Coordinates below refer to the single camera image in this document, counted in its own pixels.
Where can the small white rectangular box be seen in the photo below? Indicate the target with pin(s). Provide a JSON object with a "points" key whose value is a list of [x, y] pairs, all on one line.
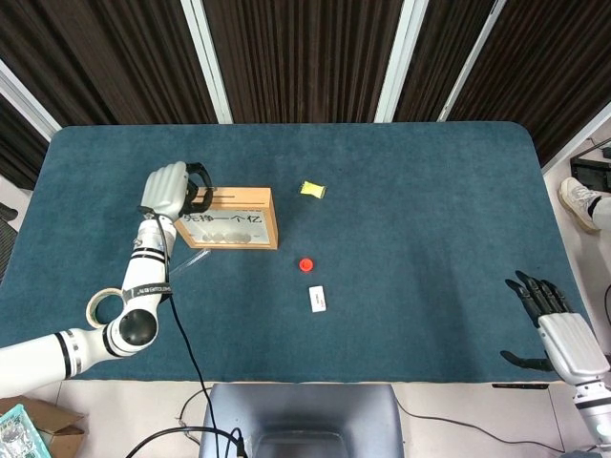
{"points": [[317, 299]]}

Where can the black floor stand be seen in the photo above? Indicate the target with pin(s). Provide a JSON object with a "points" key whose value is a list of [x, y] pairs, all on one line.
{"points": [[592, 169]]}

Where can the person lower leg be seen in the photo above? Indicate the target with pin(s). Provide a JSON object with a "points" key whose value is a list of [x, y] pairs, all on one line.
{"points": [[601, 207]]}

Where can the teal plastic basket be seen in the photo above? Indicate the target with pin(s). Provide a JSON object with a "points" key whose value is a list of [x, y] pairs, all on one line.
{"points": [[19, 434]]}

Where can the clear tube with white cap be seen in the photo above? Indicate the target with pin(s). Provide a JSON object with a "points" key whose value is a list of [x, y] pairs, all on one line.
{"points": [[195, 259]]}

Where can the small red cap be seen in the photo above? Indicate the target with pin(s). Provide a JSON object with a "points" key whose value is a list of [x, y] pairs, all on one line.
{"points": [[306, 264]]}

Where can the yellow packet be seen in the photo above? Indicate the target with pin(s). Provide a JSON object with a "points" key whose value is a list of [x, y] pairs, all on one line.
{"points": [[312, 189]]}

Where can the white sneaker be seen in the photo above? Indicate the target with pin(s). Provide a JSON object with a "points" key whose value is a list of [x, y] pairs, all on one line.
{"points": [[575, 200]]}

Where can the black desk edge panel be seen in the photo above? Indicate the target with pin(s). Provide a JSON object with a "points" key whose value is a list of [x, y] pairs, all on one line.
{"points": [[520, 385]]}

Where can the wooden coin bank box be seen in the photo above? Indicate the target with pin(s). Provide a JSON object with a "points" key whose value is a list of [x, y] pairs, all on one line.
{"points": [[253, 200]]}

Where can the masking tape roll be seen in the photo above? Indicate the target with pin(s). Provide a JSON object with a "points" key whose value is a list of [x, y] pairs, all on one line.
{"points": [[91, 310]]}

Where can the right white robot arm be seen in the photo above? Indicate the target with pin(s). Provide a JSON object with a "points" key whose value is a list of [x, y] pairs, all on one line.
{"points": [[592, 410]]}

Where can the blue table cloth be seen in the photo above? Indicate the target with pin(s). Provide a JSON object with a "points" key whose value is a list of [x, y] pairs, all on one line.
{"points": [[406, 238]]}

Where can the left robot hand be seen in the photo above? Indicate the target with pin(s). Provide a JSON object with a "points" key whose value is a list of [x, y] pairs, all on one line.
{"points": [[164, 191]]}

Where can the grey robot torso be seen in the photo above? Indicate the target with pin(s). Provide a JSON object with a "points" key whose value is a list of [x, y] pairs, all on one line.
{"points": [[301, 410]]}

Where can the brown cardboard box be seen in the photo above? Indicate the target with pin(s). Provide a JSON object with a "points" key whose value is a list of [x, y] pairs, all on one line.
{"points": [[62, 424]]}

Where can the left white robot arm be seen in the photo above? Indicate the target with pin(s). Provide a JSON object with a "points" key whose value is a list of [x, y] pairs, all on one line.
{"points": [[143, 276]]}

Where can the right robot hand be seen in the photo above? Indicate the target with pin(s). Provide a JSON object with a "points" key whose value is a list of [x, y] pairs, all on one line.
{"points": [[570, 343]]}

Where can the black office chair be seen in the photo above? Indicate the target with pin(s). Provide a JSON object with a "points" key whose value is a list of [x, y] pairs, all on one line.
{"points": [[6, 238]]}

